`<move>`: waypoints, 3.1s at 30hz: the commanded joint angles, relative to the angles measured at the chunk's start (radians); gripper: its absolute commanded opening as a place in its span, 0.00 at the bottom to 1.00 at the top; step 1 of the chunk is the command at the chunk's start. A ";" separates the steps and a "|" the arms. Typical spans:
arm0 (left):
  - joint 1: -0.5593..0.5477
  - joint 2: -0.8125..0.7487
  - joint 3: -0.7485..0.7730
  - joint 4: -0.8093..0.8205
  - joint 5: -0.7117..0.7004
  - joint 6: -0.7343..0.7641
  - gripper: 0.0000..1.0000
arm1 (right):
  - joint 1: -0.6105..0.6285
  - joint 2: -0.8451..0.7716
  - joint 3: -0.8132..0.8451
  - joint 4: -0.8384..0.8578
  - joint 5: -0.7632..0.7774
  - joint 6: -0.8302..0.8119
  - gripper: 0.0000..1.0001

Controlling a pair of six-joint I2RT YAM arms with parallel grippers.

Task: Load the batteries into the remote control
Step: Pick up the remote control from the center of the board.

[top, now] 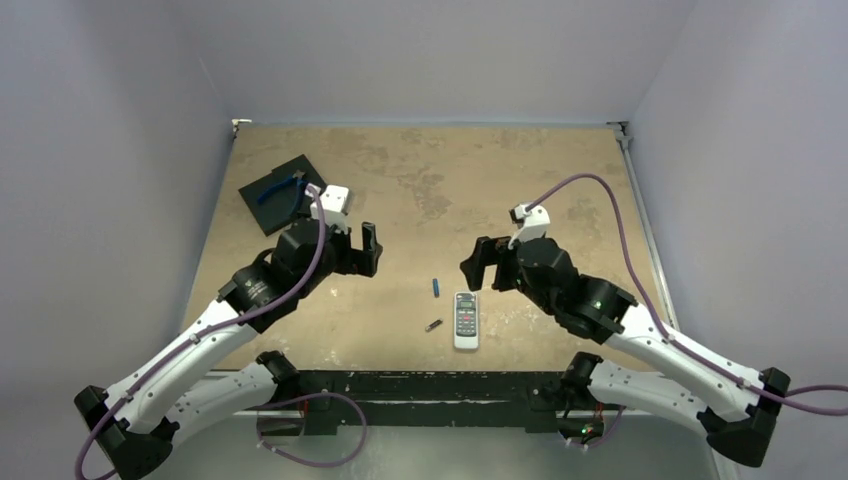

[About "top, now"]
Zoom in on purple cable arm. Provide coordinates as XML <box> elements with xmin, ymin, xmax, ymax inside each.
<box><xmin>523</xmin><ymin>173</ymin><xmax>848</xmax><ymax>417</ymax></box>
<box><xmin>74</xmin><ymin>184</ymin><xmax>329</xmax><ymax>480</ymax></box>

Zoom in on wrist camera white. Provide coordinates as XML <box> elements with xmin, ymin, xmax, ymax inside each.
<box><xmin>508</xmin><ymin>203</ymin><xmax>550</xmax><ymax>250</ymax></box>
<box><xmin>305</xmin><ymin>184</ymin><xmax>350</xmax><ymax>233</ymax></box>

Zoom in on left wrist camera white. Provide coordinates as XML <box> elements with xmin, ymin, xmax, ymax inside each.
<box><xmin>305</xmin><ymin>184</ymin><xmax>350</xmax><ymax>233</ymax></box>

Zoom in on white remote control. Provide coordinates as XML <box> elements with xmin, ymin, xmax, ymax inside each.
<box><xmin>453</xmin><ymin>292</ymin><xmax>480</xmax><ymax>351</ymax></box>

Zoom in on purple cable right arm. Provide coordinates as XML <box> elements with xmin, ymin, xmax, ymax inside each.
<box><xmin>523</xmin><ymin>173</ymin><xmax>848</xmax><ymax>417</ymax></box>

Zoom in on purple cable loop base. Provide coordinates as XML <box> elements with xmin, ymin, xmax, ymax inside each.
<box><xmin>254</xmin><ymin>391</ymin><xmax>370</xmax><ymax>469</ymax></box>

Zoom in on blue handled pliers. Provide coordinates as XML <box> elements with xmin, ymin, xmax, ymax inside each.
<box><xmin>257</xmin><ymin>170</ymin><xmax>308</xmax><ymax>217</ymax></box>

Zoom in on black battery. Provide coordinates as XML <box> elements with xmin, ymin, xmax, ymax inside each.
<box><xmin>425</xmin><ymin>319</ymin><xmax>443</xmax><ymax>332</ymax></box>

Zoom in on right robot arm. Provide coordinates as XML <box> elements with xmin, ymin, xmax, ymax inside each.
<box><xmin>460</xmin><ymin>237</ymin><xmax>790</xmax><ymax>468</ymax></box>

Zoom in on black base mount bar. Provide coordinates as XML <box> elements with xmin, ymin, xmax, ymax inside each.
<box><xmin>297</xmin><ymin>370</ymin><xmax>595</xmax><ymax>433</ymax></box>

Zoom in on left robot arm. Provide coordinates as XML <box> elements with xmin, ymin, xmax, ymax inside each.
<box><xmin>74</xmin><ymin>218</ymin><xmax>383</xmax><ymax>479</ymax></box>

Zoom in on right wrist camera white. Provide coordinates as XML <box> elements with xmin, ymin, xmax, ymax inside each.
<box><xmin>508</xmin><ymin>203</ymin><xmax>550</xmax><ymax>250</ymax></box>

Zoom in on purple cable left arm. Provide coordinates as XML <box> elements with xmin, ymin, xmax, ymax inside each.
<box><xmin>74</xmin><ymin>184</ymin><xmax>329</xmax><ymax>480</ymax></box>

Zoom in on black square pad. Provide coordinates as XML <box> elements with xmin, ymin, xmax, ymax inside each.
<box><xmin>239</xmin><ymin>154</ymin><xmax>327</xmax><ymax>236</ymax></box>

